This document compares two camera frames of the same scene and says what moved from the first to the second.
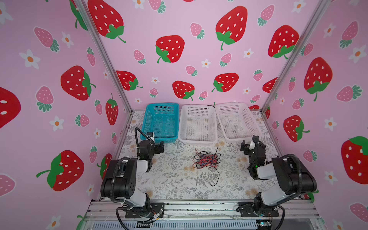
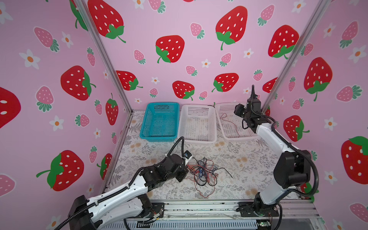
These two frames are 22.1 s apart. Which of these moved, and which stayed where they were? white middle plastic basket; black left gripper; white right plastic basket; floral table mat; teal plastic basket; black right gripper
Moved: black right gripper; black left gripper
Stayed: white middle plastic basket; teal plastic basket; white right plastic basket; floral table mat
